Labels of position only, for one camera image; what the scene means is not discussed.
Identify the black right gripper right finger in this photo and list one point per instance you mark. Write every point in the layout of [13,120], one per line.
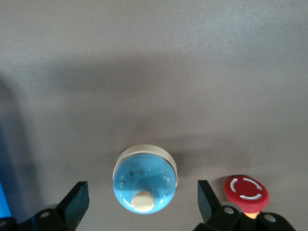
[209,209]

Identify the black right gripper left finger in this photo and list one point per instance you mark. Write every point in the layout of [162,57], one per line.
[72,207]

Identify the blue dome bell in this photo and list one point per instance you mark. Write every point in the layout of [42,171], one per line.
[144,178]

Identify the blue plastic tray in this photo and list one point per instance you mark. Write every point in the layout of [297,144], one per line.
[3,199]

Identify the red yellow emergency stop button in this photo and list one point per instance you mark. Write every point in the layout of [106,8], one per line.
[245,192]

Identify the brown table mat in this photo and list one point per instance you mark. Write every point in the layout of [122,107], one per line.
[154,72]

